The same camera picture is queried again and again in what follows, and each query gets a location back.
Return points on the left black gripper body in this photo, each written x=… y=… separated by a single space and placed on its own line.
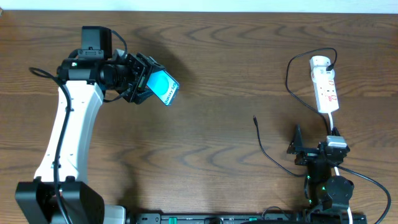
x=138 y=78

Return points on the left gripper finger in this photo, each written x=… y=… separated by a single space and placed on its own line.
x=142 y=96
x=151 y=64

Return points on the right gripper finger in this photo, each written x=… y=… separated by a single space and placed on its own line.
x=335 y=132
x=296 y=144

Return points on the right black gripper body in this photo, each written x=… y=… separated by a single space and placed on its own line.
x=306 y=157

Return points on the smartphone with teal screen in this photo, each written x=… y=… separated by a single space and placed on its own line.
x=164 y=86

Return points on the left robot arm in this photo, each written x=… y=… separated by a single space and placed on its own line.
x=59 y=191

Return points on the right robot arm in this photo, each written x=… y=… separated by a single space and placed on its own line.
x=328 y=194

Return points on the white charger plug adapter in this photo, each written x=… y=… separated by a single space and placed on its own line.
x=319 y=62

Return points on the white power strip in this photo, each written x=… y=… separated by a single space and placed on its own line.
x=325 y=90

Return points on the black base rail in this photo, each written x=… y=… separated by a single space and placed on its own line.
x=156 y=218

